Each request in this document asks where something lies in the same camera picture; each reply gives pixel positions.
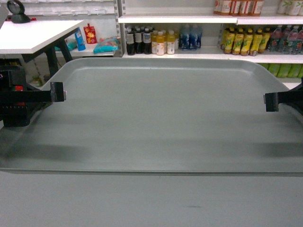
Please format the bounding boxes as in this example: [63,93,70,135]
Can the blue drink bottle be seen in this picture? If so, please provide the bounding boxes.
[189,24,203,50]
[180,24,190,50]

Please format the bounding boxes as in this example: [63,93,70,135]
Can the white middle shelf board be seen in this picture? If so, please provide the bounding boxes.
[123,46,303,64]

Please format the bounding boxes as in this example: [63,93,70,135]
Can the white slotted shelf upright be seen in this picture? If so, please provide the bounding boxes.
[113,0,126,57]

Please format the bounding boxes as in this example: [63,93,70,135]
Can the black barcode scanner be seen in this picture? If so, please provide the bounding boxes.
[7,0,30,24]

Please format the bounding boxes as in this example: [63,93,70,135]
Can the dark tea bottle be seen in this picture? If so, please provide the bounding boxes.
[135,27,143,54]
[126,28,135,55]
[143,28,152,54]

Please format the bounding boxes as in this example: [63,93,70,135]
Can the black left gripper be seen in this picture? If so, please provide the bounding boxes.
[0,65,66,127]

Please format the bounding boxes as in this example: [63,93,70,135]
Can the dark tea bottle right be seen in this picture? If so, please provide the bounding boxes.
[143,28,152,54]

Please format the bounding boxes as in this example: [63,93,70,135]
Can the grey rectangular serving tray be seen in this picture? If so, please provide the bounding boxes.
[0,58,303,176]

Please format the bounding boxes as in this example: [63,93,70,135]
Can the orange juice bottle front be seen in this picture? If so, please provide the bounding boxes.
[156,31,164,56]

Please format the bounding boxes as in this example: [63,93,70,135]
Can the blue drink bottle left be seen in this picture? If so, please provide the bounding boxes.
[180,24,190,50]

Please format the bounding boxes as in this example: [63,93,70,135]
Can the yellow lemon tea bottle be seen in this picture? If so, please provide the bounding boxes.
[240,28,253,56]

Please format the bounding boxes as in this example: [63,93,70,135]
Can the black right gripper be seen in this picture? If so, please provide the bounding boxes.
[263,79,303,114]

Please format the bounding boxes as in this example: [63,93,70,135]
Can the white shelf board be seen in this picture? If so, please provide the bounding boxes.
[123,46,303,64]
[118,15,238,24]

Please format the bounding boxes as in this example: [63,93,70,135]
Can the red snack packet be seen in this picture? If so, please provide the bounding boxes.
[83,23,97,44]

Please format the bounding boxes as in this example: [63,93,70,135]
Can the blue snack packet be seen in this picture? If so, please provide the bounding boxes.
[74,27,86,51]

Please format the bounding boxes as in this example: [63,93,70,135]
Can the orange juice bottle back left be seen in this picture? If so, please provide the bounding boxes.
[151,30,158,54]

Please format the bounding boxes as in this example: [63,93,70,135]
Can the dark tea bottle middle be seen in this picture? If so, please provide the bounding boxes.
[135,27,143,54]

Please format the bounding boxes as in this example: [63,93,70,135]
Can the blue drink bottle right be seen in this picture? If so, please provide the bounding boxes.
[189,24,203,50]

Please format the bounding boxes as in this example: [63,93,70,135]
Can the orange juice bottle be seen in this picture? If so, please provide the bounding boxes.
[156,31,164,56]
[167,30,175,55]
[151,30,158,54]

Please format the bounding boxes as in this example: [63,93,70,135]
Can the white checkout table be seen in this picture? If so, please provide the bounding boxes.
[0,20,83,76]

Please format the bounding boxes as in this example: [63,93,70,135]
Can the white upper shelf board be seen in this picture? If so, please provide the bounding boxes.
[118,15,238,24]

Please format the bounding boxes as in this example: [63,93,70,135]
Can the teal snack bag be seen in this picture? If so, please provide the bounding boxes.
[93,36,120,54]

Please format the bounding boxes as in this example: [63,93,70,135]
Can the orange juice bottle right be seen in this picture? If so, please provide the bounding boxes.
[167,30,175,55]

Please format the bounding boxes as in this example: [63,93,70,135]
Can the dark tea bottle left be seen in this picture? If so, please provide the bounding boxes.
[126,28,135,55]

